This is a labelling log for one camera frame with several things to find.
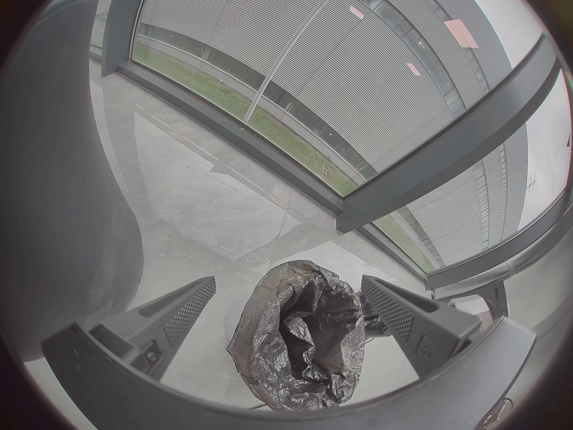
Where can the window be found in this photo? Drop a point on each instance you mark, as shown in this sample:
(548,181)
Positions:
(447,144)

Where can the black plastic bag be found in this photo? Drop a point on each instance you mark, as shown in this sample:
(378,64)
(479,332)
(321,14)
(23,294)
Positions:
(268,329)

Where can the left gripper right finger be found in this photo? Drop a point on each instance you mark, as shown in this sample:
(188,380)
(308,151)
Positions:
(429,329)

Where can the black plastic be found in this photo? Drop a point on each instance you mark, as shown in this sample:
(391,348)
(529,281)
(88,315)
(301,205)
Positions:
(375,323)

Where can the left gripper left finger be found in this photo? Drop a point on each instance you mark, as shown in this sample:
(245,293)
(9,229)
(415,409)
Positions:
(147,334)

